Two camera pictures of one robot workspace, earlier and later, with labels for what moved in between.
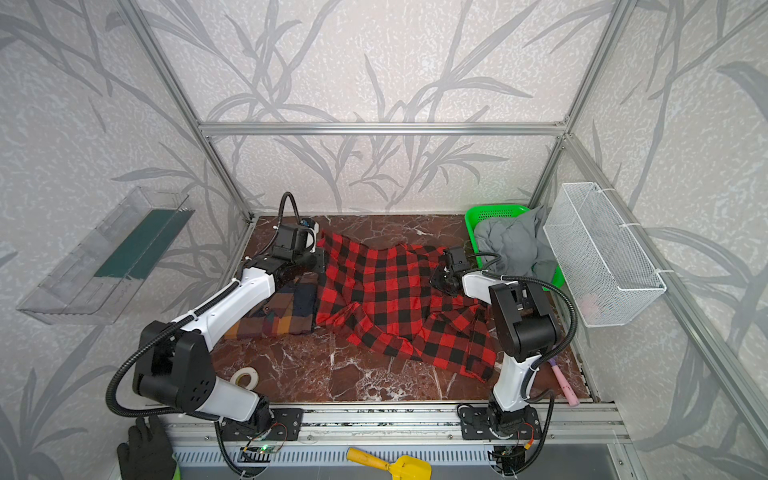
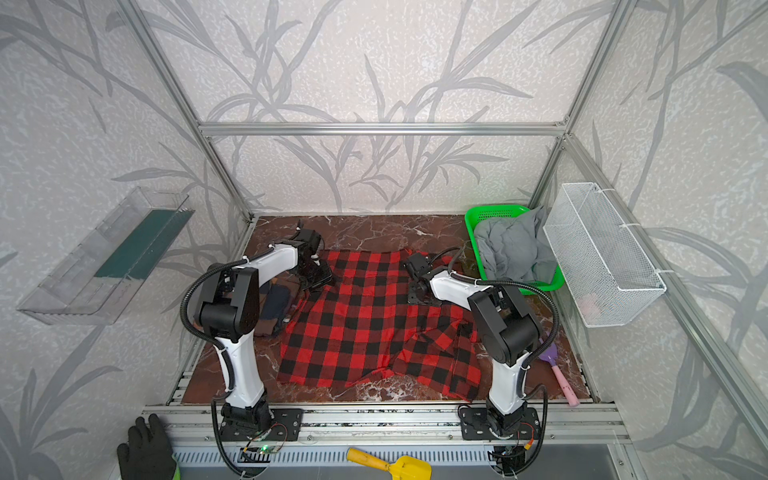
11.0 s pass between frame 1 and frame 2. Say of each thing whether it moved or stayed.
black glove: stayed
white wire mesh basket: stayed
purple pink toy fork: stayed
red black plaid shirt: moved
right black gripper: moved
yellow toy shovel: stayed
